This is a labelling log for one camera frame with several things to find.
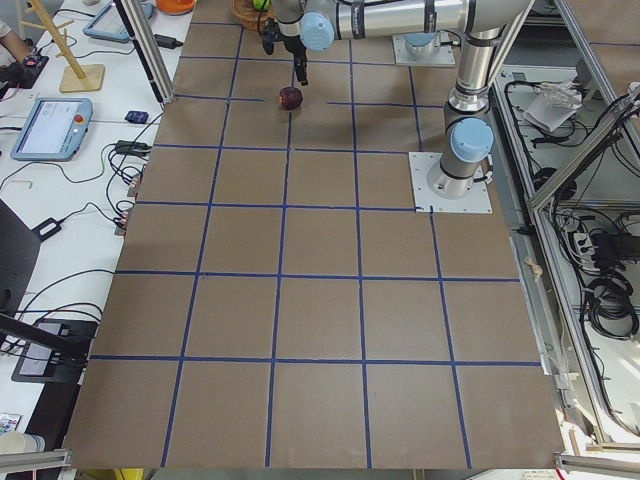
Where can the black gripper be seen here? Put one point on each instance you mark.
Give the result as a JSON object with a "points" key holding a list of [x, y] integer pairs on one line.
{"points": [[294, 45]]}

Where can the dark red apple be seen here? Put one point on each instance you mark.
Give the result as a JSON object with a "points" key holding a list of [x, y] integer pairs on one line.
{"points": [[290, 98]]}

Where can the green apple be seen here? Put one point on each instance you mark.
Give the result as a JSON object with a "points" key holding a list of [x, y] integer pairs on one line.
{"points": [[261, 5]]}

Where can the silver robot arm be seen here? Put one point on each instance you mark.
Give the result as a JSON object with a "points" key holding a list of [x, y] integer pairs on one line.
{"points": [[487, 28]]}

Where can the woven wicker basket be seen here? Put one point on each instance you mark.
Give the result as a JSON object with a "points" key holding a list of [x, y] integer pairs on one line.
{"points": [[244, 10]]}

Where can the orange object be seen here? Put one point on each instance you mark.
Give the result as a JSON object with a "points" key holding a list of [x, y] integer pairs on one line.
{"points": [[175, 7]]}

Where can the teach pendant tablet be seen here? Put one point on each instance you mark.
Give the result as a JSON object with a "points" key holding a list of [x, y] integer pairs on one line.
{"points": [[107, 25], [54, 130]]}

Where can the wooden stand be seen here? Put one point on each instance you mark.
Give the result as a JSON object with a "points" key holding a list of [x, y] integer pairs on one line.
{"points": [[76, 78]]}

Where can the black monitor stand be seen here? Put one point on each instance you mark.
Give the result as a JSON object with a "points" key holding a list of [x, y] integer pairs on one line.
{"points": [[44, 351]]}

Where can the white paper cup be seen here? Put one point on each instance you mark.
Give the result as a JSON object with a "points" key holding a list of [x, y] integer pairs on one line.
{"points": [[14, 442]]}

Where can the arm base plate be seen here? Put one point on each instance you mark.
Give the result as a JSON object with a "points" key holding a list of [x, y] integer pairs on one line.
{"points": [[434, 51], [436, 192]]}

